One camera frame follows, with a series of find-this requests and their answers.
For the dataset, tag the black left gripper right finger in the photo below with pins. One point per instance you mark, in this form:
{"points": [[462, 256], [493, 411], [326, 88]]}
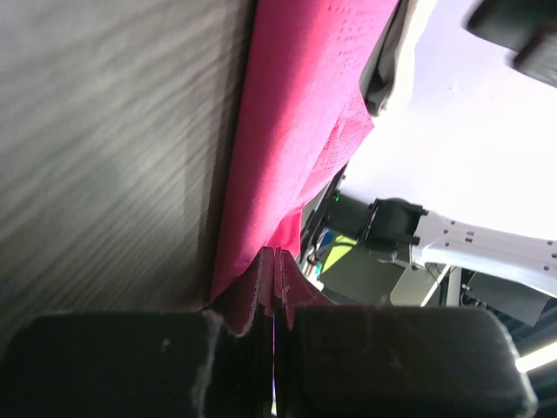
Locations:
{"points": [[335, 360]]}

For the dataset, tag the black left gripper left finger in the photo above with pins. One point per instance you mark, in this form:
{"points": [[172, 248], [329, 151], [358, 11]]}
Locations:
{"points": [[216, 362]]}

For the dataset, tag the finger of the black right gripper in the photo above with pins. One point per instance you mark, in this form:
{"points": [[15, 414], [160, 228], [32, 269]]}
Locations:
{"points": [[525, 27]]}

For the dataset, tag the pink paper napkin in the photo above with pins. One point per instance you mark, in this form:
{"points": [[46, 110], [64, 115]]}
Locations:
{"points": [[301, 118]]}

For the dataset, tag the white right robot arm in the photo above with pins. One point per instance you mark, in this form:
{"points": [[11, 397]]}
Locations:
{"points": [[474, 142]]}

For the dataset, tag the white cloth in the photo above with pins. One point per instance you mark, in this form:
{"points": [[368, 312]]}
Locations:
{"points": [[386, 83]]}

